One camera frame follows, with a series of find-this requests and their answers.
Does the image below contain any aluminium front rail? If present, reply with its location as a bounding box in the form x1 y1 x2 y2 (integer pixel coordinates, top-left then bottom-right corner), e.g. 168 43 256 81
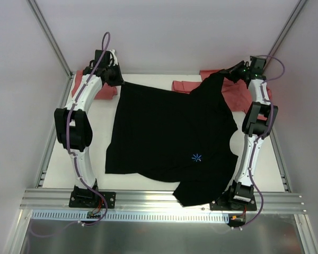
20 188 307 214

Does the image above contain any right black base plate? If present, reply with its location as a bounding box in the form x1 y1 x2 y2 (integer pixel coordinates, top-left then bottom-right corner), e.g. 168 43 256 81
209 194 257 211

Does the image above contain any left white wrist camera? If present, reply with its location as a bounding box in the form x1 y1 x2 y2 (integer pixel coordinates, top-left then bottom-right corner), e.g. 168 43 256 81
109 49 119 66

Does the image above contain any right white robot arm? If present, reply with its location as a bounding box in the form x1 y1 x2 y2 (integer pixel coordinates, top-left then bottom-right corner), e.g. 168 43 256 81
224 55 278 210

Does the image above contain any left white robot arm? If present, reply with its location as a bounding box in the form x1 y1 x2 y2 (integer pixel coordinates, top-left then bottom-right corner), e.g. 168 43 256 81
54 49 123 207

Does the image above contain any crumpled red t shirt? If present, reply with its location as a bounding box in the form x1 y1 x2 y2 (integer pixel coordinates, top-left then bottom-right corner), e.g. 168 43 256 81
171 69 273 113

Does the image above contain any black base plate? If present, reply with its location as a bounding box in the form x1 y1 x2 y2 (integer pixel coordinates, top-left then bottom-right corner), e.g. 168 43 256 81
209 194 257 211
68 187 116 208

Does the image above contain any black t shirt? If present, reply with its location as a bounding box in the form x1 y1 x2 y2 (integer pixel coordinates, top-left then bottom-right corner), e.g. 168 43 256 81
105 72 238 206

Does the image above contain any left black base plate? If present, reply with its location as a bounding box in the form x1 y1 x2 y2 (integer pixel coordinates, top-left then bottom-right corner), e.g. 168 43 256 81
68 187 116 208

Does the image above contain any folded red t shirt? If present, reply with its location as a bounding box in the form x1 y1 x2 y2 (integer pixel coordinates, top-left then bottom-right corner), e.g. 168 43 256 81
71 70 118 100

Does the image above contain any white slotted cable duct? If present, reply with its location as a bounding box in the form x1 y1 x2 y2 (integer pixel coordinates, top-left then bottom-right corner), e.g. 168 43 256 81
31 210 229 224

